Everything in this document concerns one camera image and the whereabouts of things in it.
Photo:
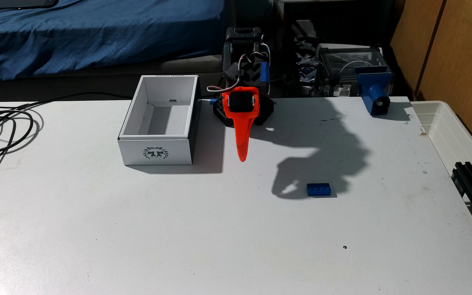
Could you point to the blue toy brick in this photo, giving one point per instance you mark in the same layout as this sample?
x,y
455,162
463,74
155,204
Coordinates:
x,y
318,190

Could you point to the white cardboard box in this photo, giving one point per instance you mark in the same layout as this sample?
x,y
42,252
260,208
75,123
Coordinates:
x,y
158,153

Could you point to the blue bed sheet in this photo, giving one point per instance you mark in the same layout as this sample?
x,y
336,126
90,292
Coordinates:
x,y
96,37

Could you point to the white plastic bin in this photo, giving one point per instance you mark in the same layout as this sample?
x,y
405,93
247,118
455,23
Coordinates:
x,y
445,127

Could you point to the wooden cabinet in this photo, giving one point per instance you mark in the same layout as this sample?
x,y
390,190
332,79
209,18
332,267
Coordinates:
x,y
461,53

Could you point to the black tablet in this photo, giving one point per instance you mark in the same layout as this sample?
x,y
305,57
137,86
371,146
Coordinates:
x,y
21,4

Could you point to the clear plastic enclosure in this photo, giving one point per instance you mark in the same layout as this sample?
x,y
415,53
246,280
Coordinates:
x,y
348,61

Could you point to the blue printed mount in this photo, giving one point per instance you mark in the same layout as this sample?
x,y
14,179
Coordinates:
x,y
373,88

